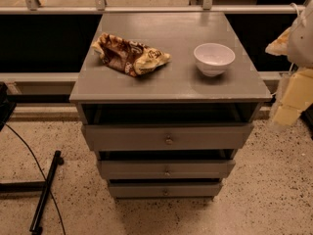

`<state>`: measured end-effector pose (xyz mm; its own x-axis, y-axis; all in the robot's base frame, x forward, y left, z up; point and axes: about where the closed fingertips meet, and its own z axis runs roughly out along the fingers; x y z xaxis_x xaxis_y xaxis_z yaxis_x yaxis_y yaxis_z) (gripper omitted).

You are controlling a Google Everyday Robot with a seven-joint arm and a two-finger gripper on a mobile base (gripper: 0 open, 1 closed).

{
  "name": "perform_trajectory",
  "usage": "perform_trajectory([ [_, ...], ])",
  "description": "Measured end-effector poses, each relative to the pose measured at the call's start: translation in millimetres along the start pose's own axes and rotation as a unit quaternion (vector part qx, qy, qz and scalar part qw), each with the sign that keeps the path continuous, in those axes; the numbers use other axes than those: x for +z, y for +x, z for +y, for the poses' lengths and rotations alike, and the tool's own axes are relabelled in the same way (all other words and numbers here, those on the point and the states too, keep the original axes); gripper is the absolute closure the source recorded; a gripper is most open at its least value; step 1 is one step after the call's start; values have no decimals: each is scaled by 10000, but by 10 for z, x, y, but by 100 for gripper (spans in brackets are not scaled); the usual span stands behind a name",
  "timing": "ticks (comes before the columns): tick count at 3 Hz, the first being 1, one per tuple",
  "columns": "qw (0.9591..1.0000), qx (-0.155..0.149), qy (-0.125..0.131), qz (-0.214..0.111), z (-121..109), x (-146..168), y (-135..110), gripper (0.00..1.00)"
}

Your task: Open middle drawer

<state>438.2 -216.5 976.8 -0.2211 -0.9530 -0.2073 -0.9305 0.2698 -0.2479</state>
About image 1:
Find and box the grey drawer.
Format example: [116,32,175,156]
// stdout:
[82,123,253,152]
[108,182,222,198]
[98,160,236,179]

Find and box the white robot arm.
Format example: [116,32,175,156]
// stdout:
[265,0,313,127]

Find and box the grey wooden drawer cabinet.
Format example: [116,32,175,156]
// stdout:
[69,12,271,186]

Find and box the grey top drawer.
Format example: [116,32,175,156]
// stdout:
[82,123,253,152]

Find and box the grey bottom drawer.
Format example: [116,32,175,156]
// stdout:
[108,182,222,198]

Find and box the crumpled brown chip bag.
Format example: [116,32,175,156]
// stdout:
[92,33,171,77]

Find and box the white ceramic bowl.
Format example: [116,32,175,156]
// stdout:
[194,43,236,77]

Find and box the black metal floor stand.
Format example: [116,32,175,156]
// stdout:
[0,151,64,235]

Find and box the black equipment at left edge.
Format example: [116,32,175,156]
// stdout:
[0,82,16,131]

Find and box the upper metal railing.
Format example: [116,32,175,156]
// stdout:
[0,0,313,16]

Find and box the black floor cable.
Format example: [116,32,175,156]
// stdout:
[4,122,67,235]

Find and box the white hanging cable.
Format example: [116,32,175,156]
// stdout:
[289,2,301,18]

